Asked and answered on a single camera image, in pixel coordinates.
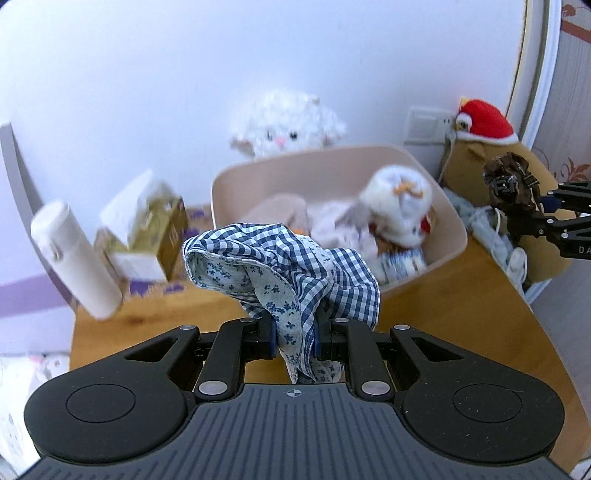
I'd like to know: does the blue gingham cloth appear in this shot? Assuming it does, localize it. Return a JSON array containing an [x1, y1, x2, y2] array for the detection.
[[182, 223, 380, 383]]

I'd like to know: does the brown plush with red hat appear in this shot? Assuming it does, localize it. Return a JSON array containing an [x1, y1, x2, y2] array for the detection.
[[440, 99, 590, 283]]

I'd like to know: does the light blue striped cloth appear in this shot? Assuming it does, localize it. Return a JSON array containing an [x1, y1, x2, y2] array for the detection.
[[444, 187, 514, 270]]

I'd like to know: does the white fluffy hat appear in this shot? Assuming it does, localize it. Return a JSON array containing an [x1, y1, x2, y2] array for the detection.
[[360, 165, 433, 249]]

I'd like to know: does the white wall switch socket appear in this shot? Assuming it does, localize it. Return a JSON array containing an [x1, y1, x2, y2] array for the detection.
[[404, 106, 456, 145]]

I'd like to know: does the beige plastic storage bin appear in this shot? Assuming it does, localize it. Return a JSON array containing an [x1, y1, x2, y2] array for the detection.
[[209, 144, 469, 296]]

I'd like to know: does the brown corduroy garment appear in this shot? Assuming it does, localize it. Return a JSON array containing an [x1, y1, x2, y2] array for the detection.
[[483, 152, 544, 215]]

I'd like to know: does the gold tissue box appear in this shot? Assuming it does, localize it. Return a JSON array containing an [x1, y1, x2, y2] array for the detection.
[[99, 169, 188, 283]]

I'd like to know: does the white plush sheep toy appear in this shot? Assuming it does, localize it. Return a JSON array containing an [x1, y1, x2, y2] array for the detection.
[[230, 89, 348, 160]]

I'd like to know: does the blue white tissue pack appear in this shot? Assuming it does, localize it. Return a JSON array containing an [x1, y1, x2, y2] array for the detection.
[[372, 248, 427, 285]]

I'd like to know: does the beige fleece garment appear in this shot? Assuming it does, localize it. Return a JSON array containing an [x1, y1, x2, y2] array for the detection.
[[239, 193, 310, 235]]

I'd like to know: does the white thermos bottle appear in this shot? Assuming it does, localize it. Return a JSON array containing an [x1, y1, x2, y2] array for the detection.
[[30, 200, 122, 320]]

